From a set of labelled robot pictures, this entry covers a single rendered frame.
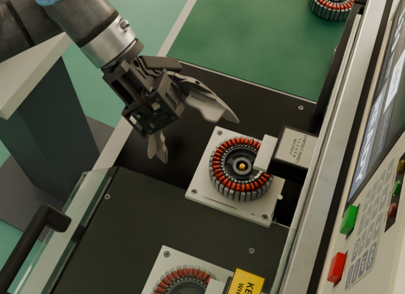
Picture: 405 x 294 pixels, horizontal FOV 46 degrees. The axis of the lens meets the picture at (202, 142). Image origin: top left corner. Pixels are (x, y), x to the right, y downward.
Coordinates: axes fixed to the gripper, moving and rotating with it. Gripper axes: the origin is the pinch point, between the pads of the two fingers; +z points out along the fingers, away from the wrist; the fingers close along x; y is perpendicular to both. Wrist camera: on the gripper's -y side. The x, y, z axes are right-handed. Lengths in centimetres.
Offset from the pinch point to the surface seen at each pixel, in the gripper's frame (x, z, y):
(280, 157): 12.4, 4.0, 8.4
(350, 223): 24.6, -7.0, 37.7
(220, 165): 0.4, 4.7, 1.3
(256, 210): 2.1, 13.4, 5.2
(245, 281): 11.7, -1.7, 34.3
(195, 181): -5.1, 5.2, 1.6
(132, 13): -55, -6, -134
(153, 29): -49, 4, -127
